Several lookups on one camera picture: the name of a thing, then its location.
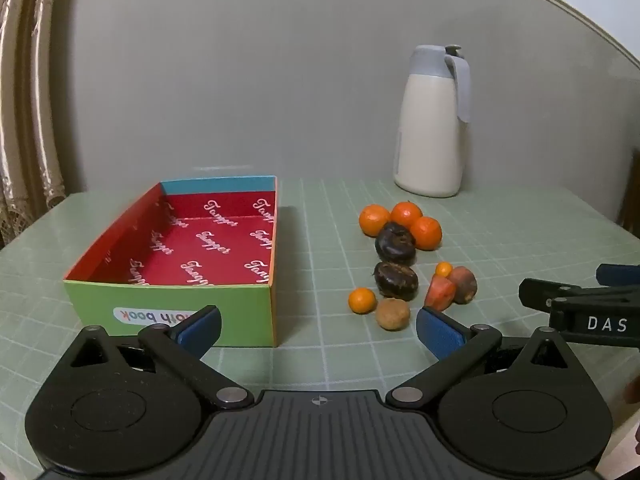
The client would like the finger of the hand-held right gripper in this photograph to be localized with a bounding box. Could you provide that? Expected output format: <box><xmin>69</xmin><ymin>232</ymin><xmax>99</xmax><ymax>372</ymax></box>
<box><xmin>518</xmin><ymin>278</ymin><xmax>640</xmax><ymax>311</ymax></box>
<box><xmin>596</xmin><ymin>263</ymin><xmax>640</xmax><ymax>286</ymax></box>

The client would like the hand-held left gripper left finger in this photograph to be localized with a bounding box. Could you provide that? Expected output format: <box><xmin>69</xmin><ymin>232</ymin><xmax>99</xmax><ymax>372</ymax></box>
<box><xmin>60</xmin><ymin>305</ymin><xmax>256</xmax><ymax>411</ymax></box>

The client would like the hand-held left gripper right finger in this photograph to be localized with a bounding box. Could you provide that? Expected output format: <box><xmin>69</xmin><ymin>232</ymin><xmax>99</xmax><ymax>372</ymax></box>
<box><xmin>386</xmin><ymin>306</ymin><xmax>578</xmax><ymax>410</ymax></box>

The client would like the dark water chestnut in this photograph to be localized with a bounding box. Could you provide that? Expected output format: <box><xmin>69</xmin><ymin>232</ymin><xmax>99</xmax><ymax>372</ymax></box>
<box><xmin>371</xmin><ymin>261</ymin><xmax>420</xmax><ymax>303</ymax></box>
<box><xmin>375</xmin><ymin>223</ymin><xmax>416</xmax><ymax>266</ymax></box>

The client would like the colourful cardboard box red inside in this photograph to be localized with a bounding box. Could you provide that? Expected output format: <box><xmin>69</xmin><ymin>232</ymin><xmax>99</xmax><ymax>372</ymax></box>
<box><xmin>63</xmin><ymin>175</ymin><xmax>279</xmax><ymax>348</ymax></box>

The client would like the small orange kumquat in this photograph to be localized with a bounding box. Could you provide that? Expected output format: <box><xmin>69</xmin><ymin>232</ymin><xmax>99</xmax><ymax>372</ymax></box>
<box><xmin>348</xmin><ymin>287</ymin><xmax>377</xmax><ymax>315</ymax></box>

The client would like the tangerine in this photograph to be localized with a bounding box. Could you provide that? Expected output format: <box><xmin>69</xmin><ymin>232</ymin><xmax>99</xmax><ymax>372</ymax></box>
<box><xmin>390</xmin><ymin>200</ymin><xmax>424</xmax><ymax>230</ymax></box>
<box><xmin>358</xmin><ymin>204</ymin><xmax>392</xmax><ymax>237</ymax></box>
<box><xmin>410</xmin><ymin>216</ymin><xmax>444</xmax><ymax>251</ymax></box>

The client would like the green grid cutting mat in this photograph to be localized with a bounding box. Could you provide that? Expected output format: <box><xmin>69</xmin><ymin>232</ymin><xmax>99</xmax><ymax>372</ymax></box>
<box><xmin>0</xmin><ymin>177</ymin><xmax>640</xmax><ymax>480</ymax></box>

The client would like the cream jug with grey lid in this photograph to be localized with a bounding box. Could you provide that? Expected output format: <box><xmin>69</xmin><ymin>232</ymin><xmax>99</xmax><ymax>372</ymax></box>
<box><xmin>392</xmin><ymin>44</ymin><xmax>473</xmax><ymax>198</ymax></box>

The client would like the beige satin curtain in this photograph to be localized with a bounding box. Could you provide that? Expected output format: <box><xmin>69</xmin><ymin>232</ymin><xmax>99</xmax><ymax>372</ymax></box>
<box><xmin>0</xmin><ymin>0</ymin><xmax>68</xmax><ymax>251</ymax></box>

